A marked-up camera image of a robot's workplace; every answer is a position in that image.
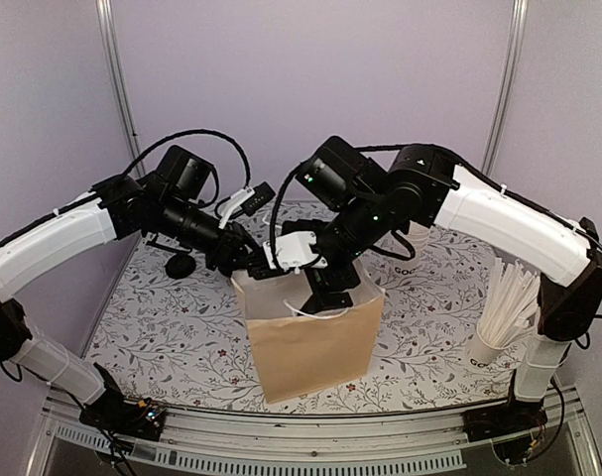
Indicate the bundle of white paper straws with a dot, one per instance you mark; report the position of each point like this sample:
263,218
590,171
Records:
511,304

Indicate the floral patterned table mat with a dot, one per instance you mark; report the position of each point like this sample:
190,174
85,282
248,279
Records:
184,342

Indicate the white cup holding straws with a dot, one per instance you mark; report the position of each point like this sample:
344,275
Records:
479,353

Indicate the aluminium frame post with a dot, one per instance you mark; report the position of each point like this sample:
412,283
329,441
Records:
511,62
107,29

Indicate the left aluminium frame post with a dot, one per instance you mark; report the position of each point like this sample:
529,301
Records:
107,29

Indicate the right aluminium frame post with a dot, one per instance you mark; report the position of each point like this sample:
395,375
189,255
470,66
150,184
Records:
511,62

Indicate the brown paper bag white handles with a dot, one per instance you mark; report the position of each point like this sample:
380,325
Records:
297,352

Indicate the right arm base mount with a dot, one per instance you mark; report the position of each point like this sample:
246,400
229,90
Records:
513,427

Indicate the aluminium front rail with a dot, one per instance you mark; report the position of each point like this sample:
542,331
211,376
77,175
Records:
211,442

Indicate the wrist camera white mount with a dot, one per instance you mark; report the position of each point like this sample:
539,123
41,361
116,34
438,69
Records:
247,200
293,253

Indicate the single black lid on mat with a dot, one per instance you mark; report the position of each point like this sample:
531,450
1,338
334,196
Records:
180,266

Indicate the stack of white paper cups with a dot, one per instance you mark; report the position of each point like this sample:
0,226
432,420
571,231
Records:
410,242

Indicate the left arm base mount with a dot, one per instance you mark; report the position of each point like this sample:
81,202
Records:
144,419

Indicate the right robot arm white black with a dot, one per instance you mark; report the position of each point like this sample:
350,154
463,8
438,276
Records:
429,185

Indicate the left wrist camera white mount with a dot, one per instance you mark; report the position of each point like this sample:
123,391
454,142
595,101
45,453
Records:
247,200

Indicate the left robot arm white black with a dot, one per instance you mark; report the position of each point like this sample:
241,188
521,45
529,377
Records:
162,202

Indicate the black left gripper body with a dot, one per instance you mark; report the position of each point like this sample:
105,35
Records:
217,255

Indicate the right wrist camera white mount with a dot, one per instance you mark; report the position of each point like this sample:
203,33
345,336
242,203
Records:
293,253

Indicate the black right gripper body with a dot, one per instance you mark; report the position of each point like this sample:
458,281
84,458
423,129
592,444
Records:
320,282

